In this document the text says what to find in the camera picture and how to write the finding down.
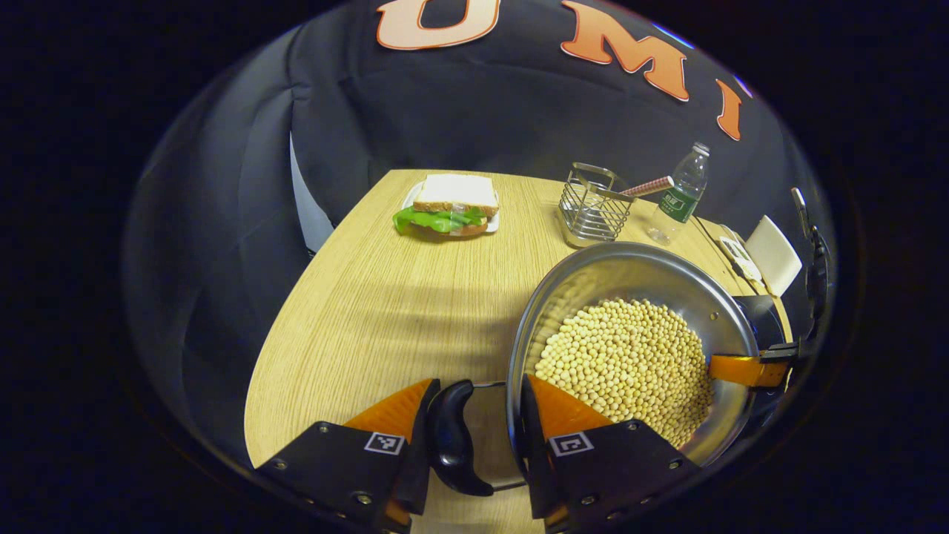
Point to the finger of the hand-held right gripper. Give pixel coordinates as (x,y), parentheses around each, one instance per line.
(745,371)

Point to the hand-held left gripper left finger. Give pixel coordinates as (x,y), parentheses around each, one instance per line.
(334,467)

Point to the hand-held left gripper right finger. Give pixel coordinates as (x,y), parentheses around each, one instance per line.
(615,467)

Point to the black induction cooktop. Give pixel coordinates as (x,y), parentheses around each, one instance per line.
(760,315)

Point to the pile of soybeans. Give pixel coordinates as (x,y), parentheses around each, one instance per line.
(630,363)

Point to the white divided bean dish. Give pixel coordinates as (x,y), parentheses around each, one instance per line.
(740,259)

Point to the white toaster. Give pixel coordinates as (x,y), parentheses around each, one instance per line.
(775,256)

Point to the clear plastic water bottle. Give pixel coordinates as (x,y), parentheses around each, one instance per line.
(678,200)

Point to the pink striped stick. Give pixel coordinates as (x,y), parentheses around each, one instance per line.
(649,186)

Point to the sandwich with lettuce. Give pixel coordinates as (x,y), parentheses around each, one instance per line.
(454,196)

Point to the black backdrop cloth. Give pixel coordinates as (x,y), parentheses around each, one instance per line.
(445,111)

